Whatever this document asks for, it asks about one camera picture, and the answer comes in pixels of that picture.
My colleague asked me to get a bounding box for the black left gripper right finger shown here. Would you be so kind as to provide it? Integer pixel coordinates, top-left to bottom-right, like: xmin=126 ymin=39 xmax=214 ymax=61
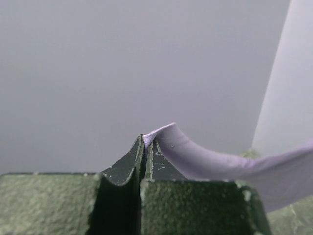
xmin=140 ymin=141 xmax=271 ymax=235

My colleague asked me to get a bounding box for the purple t shirt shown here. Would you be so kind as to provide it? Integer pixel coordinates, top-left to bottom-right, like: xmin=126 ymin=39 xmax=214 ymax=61
xmin=143 ymin=123 xmax=313 ymax=212

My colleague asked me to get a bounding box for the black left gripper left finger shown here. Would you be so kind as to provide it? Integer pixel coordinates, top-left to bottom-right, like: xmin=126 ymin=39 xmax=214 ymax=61
xmin=0 ymin=137 xmax=144 ymax=235

